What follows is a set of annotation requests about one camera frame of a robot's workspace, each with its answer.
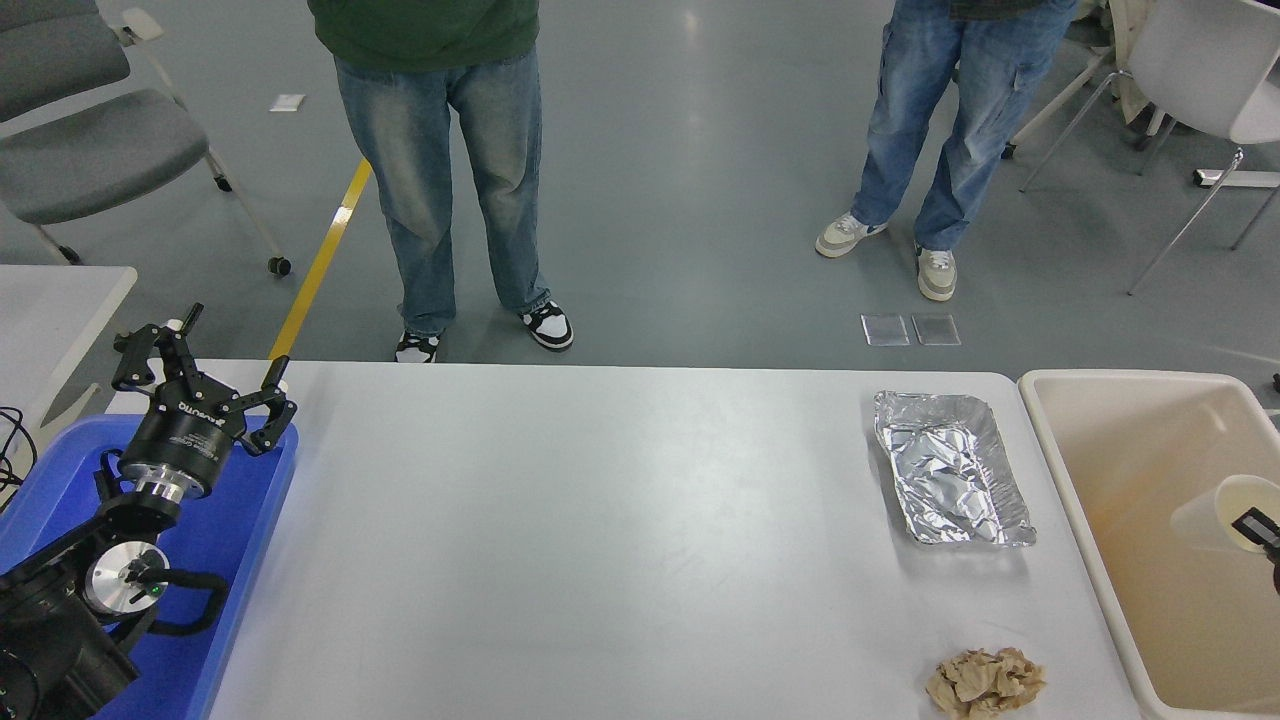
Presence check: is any foil tray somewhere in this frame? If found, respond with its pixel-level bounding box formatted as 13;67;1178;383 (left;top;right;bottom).
873;390;1038;548

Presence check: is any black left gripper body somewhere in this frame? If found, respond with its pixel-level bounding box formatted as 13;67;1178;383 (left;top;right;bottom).
117;377;247;499

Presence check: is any grey wheeled office chair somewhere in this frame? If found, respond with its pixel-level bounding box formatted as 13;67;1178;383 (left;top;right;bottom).
0;0;293;277

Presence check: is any large pale plastic bin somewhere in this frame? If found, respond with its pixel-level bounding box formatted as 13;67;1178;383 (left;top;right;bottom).
1018;370;1280;720

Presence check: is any white side table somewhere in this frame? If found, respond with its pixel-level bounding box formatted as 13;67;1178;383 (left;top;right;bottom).
0;265;138;451

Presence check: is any beige jacket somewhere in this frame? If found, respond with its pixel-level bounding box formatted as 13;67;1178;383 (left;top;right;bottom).
1108;0;1153;123

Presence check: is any white wheeled chair frame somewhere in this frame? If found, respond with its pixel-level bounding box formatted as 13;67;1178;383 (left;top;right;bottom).
1000;45;1176;156

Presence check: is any blue plastic tray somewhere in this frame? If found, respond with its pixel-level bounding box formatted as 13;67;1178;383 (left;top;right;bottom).
0;415;299;720

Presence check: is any black cable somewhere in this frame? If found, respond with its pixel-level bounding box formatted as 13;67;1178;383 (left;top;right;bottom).
0;405;39;506

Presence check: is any white shell chair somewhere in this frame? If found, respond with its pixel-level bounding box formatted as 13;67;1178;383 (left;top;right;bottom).
1020;0;1280;296

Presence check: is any white paper cup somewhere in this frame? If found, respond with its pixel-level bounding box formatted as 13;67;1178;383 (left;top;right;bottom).
1170;474;1280;554

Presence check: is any tan paper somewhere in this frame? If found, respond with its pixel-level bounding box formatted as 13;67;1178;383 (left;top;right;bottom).
925;648;1048;720

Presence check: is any person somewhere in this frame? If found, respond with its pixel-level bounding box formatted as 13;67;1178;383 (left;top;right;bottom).
307;0;575;364
815;0;1079;303

